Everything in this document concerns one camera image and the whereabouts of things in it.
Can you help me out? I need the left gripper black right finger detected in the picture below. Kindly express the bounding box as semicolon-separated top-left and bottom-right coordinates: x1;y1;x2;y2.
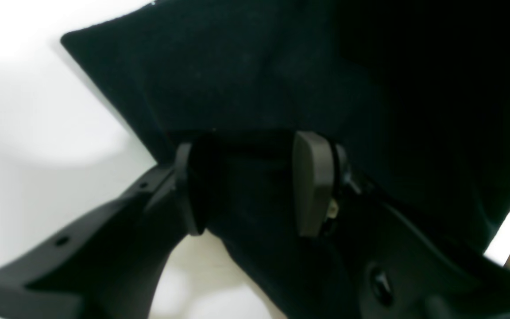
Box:
292;131;348;237

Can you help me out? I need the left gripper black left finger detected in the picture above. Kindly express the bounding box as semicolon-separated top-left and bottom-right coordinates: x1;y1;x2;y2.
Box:
174;135;220;236

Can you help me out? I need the black printed t-shirt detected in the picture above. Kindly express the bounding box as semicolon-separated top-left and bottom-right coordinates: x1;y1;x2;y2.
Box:
61;0;510;319

